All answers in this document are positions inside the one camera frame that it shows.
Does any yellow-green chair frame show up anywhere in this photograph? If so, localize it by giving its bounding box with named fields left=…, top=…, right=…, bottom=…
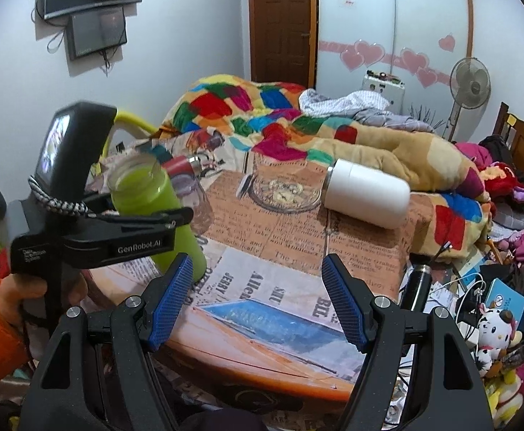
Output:
left=101, top=107, right=156, bottom=159

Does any colourful patchwork blanket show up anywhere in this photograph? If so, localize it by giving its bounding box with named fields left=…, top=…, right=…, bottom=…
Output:
left=158, top=74, right=498, bottom=262

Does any white cow plush toy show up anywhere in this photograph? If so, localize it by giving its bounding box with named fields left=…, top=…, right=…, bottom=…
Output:
left=472, top=303, right=524, bottom=379

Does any blue and white box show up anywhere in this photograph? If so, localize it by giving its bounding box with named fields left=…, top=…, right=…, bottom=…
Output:
left=483, top=277, right=524, bottom=320

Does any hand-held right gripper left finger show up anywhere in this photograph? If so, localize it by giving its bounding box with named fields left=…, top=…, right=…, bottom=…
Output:
left=22, top=252, right=195, bottom=431

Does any green bottle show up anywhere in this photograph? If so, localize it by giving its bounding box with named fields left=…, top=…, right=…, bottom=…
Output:
left=106, top=153, right=208, bottom=283

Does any standing electric fan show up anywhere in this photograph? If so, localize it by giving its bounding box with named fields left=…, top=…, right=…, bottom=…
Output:
left=441, top=57, right=492, bottom=141

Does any brown wooden door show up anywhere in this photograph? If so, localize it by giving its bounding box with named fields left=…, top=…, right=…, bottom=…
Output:
left=248, top=0, right=319, bottom=89

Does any white cylindrical bottle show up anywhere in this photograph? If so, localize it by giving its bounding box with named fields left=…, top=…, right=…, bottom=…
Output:
left=324, top=158, right=412, bottom=230

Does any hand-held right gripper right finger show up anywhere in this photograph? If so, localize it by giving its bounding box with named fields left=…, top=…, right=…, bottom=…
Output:
left=321, top=254, right=496, bottom=431

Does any white cable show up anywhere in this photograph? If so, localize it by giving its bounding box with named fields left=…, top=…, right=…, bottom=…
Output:
left=439, top=273, right=488, bottom=324

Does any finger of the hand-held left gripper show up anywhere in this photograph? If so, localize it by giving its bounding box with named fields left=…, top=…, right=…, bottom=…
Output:
left=82, top=192, right=120, bottom=215
left=89, top=207, right=194, bottom=240

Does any printed newspaper tablecloth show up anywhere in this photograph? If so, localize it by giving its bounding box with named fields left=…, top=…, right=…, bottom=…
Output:
left=87, top=135, right=424, bottom=404

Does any grey plaid cloth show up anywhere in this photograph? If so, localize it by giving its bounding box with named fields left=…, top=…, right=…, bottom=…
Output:
left=299, top=88, right=434, bottom=134

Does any person's left hand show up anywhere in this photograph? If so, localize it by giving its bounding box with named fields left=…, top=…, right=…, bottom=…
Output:
left=0, top=274, right=88, bottom=324

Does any clear glass jar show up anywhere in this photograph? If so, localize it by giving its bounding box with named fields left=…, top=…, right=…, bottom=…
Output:
left=243, top=149, right=324, bottom=213

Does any white electronics box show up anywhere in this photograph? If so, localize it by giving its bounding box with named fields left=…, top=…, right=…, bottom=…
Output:
left=362, top=71, right=406, bottom=109

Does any red-lidded steel bottle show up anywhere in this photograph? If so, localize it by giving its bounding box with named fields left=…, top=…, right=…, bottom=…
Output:
left=161, top=154, right=210, bottom=177

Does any wardrobe with pink hearts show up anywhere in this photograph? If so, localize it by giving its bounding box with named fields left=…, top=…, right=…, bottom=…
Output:
left=317, top=0, right=475, bottom=115

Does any black steel flask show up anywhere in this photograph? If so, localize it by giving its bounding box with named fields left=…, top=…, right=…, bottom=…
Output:
left=399, top=254, right=434, bottom=311

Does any small black wall monitor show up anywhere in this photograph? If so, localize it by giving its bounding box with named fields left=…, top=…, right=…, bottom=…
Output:
left=66, top=6, right=128, bottom=61

